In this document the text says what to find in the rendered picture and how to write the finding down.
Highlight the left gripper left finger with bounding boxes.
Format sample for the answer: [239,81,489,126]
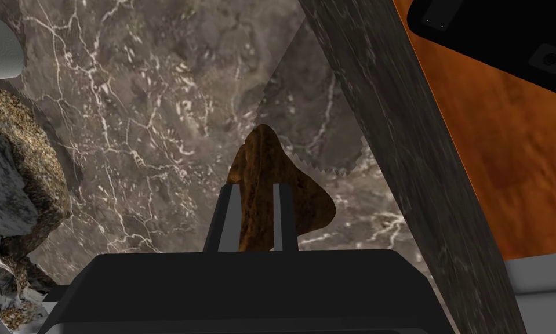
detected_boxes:
[202,183,241,253]

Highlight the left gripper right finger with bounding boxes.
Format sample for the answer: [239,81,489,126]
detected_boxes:
[272,183,300,252]

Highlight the brown bread piece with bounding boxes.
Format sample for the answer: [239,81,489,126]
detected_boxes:
[225,123,337,253]

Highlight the brown crusty bread loaf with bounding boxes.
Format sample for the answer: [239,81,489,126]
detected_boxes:
[0,81,73,331]

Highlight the black flat appliance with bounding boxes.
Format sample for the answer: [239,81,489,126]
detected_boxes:
[406,0,556,102]

